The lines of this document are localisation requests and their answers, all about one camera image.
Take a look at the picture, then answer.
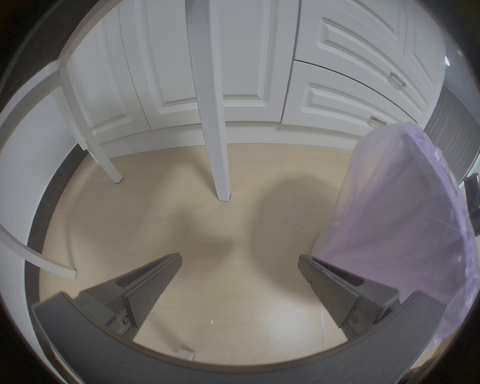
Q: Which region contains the purple plastic bag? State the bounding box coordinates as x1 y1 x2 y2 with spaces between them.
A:
321 124 480 347

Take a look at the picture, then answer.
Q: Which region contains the white trash bin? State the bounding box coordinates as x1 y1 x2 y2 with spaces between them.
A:
310 129 469 264

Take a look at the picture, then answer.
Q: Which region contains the white wardrobe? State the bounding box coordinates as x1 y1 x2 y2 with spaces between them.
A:
64 0 448 154

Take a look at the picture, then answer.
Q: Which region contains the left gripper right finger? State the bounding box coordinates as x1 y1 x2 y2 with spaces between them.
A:
298 254 403 333

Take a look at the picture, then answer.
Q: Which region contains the white table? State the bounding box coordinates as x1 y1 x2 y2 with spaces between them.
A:
0 0 232 280

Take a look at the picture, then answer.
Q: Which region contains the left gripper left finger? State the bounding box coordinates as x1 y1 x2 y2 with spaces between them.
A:
76 253 183 339

